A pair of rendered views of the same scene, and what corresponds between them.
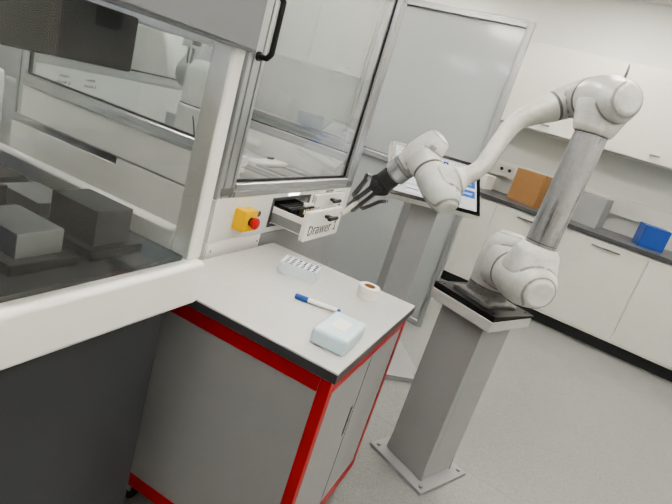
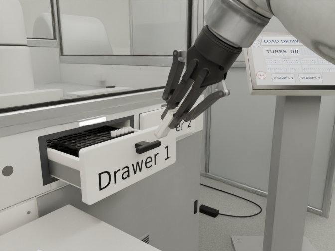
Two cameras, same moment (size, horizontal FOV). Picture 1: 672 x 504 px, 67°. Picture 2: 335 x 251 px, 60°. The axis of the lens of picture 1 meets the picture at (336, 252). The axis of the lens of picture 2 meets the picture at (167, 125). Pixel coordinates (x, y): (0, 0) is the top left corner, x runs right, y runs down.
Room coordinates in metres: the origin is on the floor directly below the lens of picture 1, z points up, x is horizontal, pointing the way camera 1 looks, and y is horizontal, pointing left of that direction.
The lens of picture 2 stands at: (1.26, -0.16, 1.10)
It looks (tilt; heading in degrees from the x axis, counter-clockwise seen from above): 14 degrees down; 16
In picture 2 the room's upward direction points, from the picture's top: straight up
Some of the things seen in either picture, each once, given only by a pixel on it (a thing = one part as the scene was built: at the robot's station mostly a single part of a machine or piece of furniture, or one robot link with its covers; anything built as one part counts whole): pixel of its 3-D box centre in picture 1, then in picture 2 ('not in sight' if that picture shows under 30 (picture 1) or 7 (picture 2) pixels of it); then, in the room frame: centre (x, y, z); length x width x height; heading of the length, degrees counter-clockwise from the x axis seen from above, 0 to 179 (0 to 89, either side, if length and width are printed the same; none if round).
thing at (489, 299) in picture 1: (489, 292); not in sight; (1.85, -0.61, 0.80); 0.22 x 0.18 x 0.06; 127
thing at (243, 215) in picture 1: (245, 219); not in sight; (1.57, 0.31, 0.88); 0.07 x 0.05 x 0.07; 159
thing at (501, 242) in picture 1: (502, 259); not in sight; (1.83, -0.60, 0.94); 0.18 x 0.16 x 0.22; 10
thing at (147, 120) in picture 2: (327, 205); (170, 123); (2.18, 0.10, 0.87); 0.29 x 0.02 x 0.11; 159
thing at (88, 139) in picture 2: (277, 206); (81, 143); (1.91, 0.27, 0.87); 0.22 x 0.18 x 0.06; 69
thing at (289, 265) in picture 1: (300, 268); not in sight; (1.54, 0.09, 0.78); 0.12 x 0.08 x 0.04; 84
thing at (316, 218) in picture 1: (321, 223); (135, 157); (1.84, 0.08, 0.87); 0.29 x 0.02 x 0.11; 159
